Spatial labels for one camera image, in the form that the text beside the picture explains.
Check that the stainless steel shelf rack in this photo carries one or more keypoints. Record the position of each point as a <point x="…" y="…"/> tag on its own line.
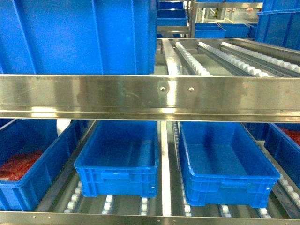
<point x="171" y="97"/>

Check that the blue bin with red parts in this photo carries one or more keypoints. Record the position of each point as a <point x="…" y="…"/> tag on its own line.
<point x="32" y="155"/>

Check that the large blue bin upper shelf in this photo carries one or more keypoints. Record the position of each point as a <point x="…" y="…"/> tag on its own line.
<point x="73" y="37"/>

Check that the empty blue bin left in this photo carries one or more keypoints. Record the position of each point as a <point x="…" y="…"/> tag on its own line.
<point x="121" y="157"/>

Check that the empty blue bin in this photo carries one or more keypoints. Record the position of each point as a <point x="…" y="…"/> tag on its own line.
<point x="121" y="157"/>
<point x="222" y="164"/>

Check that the empty blue bin right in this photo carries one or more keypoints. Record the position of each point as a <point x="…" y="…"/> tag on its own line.
<point x="222" y="164"/>

